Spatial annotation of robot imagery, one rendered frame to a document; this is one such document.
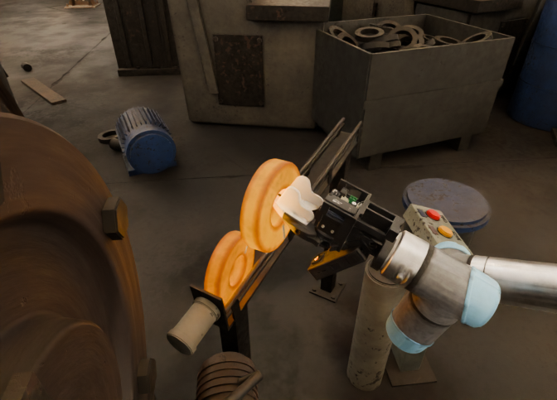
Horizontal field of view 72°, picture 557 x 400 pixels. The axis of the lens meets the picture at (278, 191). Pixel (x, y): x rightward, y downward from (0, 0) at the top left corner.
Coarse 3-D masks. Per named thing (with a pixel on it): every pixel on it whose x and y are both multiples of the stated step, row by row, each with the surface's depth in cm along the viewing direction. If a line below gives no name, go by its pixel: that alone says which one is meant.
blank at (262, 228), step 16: (272, 160) 62; (256, 176) 59; (272, 176) 58; (288, 176) 64; (256, 192) 58; (272, 192) 59; (256, 208) 57; (272, 208) 68; (240, 224) 59; (256, 224) 58; (272, 224) 63; (256, 240) 59; (272, 240) 64
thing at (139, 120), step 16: (128, 112) 245; (144, 112) 243; (128, 128) 229; (144, 128) 221; (160, 128) 227; (128, 144) 218; (144, 144) 220; (160, 144) 225; (128, 160) 223; (144, 160) 225; (160, 160) 230
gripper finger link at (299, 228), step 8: (288, 216) 60; (288, 224) 60; (296, 224) 59; (304, 224) 59; (312, 224) 59; (296, 232) 59; (304, 232) 58; (312, 232) 58; (312, 240) 58; (320, 240) 58
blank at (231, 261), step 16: (224, 240) 76; (240, 240) 77; (224, 256) 73; (240, 256) 81; (208, 272) 73; (224, 272) 73; (240, 272) 82; (208, 288) 73; (224, 288) 75; (224, 304) 77
